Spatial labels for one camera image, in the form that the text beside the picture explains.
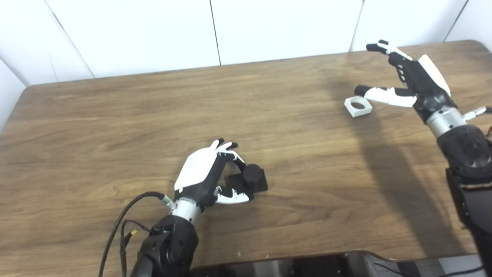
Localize black peg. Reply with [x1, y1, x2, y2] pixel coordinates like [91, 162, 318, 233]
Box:
[224, 164, 268, 200]

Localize black and white right hand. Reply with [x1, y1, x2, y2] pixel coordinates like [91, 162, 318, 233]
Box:
[354, 40, 458, 123]

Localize black robot torso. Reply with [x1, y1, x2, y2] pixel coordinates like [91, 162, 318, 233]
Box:
[188, 252, 385, 277]

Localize white square piece with hole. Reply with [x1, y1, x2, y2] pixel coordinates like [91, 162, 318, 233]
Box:
[344, 96, 373, 118]

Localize thin wires with yellow connector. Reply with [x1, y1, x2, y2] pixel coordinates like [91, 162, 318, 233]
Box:
[120, 219, 154, 277]

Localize black and white left hand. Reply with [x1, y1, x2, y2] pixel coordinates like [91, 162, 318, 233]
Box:
[174, 138, 255, 212]

